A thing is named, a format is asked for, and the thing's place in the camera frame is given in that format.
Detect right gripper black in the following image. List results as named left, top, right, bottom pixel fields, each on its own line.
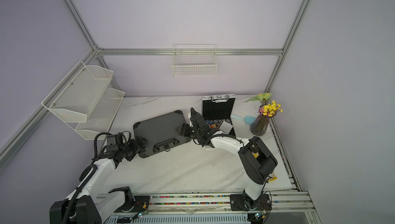
left=177, top=123, right=203, bottom=138

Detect dark grey poker case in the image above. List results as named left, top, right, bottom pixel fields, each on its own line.
left=133, top=110, right=191, bottom=158

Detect silver aluminium poker case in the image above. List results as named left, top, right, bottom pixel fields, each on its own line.
left=202, top=94, right=236, bottom=136

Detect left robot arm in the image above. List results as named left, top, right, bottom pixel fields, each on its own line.
left=49, top=132, right=147, bottom=224

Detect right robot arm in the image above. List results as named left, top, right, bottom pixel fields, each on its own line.
left=177, top=108, right=278, bottom=211

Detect row of poker chips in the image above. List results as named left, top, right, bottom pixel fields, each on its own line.
left=205, top=119, right=232, bottom=128

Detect white card deck box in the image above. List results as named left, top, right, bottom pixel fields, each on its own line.
left=219, top=121, right=233, bottom=134

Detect white two-tier mesh shelf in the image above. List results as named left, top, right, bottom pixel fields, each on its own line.
left=41, top=61, right=125, bottom=140

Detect teal plastic scoop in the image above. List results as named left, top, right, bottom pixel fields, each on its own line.
left=230, top=114, right=256, bottom=125

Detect purple glass vase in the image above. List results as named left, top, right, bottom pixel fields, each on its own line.
left=250, top=113, right=273, bottom=136

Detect yellow artificial flowers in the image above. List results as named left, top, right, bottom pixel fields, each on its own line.
left=245, top=92, right=283, bottom=118

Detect yellow dotted work glove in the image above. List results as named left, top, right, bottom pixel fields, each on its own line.
left=252, top=152, right=278, bottom=184

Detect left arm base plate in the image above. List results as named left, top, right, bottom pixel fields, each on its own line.
left=115, top=195, right=151, bottom=213

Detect white wire wall basket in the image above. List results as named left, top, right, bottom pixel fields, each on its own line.
left=171, top=44, right=217, bottom=77

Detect aluminium frame rail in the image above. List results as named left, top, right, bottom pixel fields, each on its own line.
left=114, top=190, right=317, bottom=215

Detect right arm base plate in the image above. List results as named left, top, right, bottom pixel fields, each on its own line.
left=229, top=194, right=272, bottom=211

